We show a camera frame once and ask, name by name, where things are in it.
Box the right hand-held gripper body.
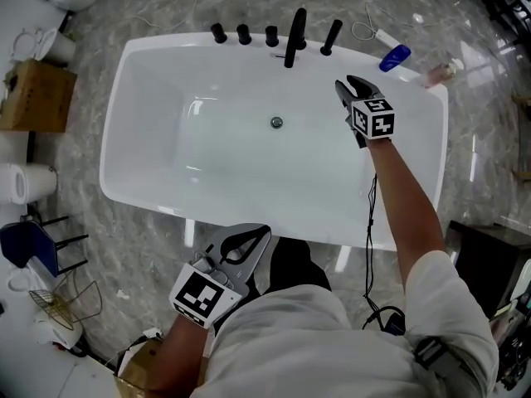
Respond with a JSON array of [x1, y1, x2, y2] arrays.
[[343, 91, 396, 148]]

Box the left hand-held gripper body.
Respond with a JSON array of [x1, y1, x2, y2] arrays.
[[168, 241, 259, 331]]

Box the black handheld shower head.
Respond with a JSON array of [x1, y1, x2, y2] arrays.
[[321, 19, 344, 53]]

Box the white bathtub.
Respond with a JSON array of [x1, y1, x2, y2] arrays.
[[98, 32, 450, 253]]

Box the person's right forearm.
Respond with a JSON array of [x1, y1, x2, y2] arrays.
[[366, 137, 448, 285]]

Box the person's left forearm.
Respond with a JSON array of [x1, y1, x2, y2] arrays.
[[144, 315, 217, 394]]

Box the person's black trousers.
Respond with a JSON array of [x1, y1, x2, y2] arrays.
[[268, 238, 333, 297]]

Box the blue bottle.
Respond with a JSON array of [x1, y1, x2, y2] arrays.
[[378, 44, 412, 74]]

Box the white power strip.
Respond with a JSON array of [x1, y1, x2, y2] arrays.
[[374, 29, 400, 50]]

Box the pink pump bottle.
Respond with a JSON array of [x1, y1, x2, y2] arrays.
[[418, 57, 465, 89]]

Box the black faucet spout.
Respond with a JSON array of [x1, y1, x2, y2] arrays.
[[283, 7, 309, 70]]

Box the open cardboard box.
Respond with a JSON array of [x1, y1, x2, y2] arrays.
[[113, 337, 209, 398]]

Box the person's white shirt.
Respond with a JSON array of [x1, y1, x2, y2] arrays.
[[188, 249, 500, 398]]

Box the dark shelf rack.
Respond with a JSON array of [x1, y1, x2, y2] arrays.
[[480, 0, 531, 48]]

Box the blue chair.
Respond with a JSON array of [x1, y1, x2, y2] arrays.
[[0, 215, 90, 280]]

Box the dark cabinet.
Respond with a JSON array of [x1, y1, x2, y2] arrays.
[[446, 220, 531, 319]]

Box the brown cardboard box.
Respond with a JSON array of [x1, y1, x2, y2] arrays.
[[0, 58, 79, 133]]

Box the white power strip cable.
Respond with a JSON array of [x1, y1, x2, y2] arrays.
[[351, 1, 420, 41]]

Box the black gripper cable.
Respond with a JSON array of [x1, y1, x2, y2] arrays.
[[362, 172, 407, 336]]

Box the wire basket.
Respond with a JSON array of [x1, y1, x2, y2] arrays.
[[28, 279, 104, 332]]

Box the thin white cable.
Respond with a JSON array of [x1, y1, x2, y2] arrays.
[[131, 0, 201, 33]]

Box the grey arm strap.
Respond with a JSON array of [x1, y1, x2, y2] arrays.
[[413, 336, 455, 375]]

